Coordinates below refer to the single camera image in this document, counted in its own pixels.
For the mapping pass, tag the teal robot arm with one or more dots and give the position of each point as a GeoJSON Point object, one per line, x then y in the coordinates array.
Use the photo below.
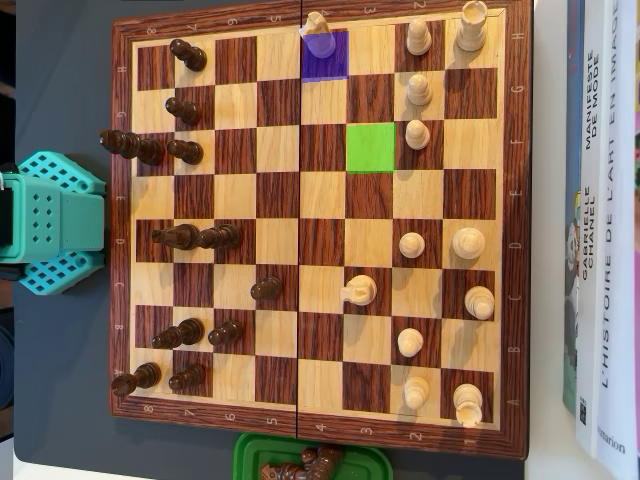
{"type": "Point", "coordinates": [65, 225]}

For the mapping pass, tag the white chess knight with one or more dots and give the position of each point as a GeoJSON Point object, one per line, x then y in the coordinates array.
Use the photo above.
{"type": "Point", "coordinates": [320, 41]}
{"type": "Point", "coordinates": [361, 290]}

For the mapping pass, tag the dark brown chess rook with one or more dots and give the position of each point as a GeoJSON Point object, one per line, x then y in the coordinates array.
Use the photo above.
{"type": "Point", "coordinates": [137, 378]}

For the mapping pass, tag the dark brown chess piece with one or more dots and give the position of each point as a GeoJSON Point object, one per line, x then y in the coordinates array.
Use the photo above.
{"type": "Point", "coordinates": [325, 459]}
{"type": "Point", "coordinates": [280, 471]}

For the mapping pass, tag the dark brown chess bishop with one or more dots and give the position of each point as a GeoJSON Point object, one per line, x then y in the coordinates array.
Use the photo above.
{"type": "Point", "coordinates": [135, 147]}
{"type": "Point", "coordinates": [220, 236]}

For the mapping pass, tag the white Gabrielle Chanel book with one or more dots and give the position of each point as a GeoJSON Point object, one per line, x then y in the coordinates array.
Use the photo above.
{"type": "Point", "coordinates": [590, 300]}

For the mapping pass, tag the white chess rook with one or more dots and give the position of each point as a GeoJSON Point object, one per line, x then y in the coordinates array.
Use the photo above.
{"type": "Point", "coordinates": [468, 402]}
{"type": "Point", "coordinates": [471, 27]}

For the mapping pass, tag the white chess queen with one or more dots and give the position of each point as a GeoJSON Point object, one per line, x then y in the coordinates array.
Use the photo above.
{"type": "Point", "coordinates": [468, 243]}

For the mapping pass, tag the dark brown chess knight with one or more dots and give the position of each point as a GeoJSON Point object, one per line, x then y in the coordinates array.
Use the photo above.
{"type": "Point", "coordinates": [179, 333]}

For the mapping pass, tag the wooden folding chessboard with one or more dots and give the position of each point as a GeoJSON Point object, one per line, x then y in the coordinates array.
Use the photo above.
{"type": "Point", "coordinates": [325, 200]}

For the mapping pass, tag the white chess bishop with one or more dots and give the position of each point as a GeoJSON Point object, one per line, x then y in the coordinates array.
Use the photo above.
{"type": "Point", "coordinates": [480, 302]}

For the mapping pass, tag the white chess pawn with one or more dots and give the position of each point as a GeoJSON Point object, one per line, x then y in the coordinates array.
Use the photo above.
{"type": "Point", "coordinates": [419, 90]}
{"type": "Point", "coordinates": [417, 135]}
{"type": "Point", "coordinates": [418, 37]}
{"type": "Point", "coordinates": [410, 342]}
{"type": "Point", "coordinates": [416, 391]}
{"type": "Point", "coordinates": [411, 245]}

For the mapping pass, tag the black table mat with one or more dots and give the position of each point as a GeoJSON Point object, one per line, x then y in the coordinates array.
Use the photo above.
{"type": "Point", "coordinates": [65, 375]}

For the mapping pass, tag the green plastic tray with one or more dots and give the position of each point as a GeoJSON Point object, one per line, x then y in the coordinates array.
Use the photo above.
{"type": "Point", "coordinates": [250, 455]}

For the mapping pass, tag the dark brown chess pawn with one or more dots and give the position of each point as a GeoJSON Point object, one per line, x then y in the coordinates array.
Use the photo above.
{"type": "Point", "coordinates": [226, 333]}
{"type": "Point", "coordinates": [187, 377]}
{"type": "Point", "coordinates": [186, 152]}
{"type": "Point", "coordinates": [266, 289]}
{"type": "Point", "coordinates": [189, 55]}
{"type": "Point", "coordinates": [184, 111]}

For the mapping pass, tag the thin blue illustrated book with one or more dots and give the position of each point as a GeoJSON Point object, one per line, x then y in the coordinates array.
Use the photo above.
{"type": "Point", "coordinates": [571, 300]}

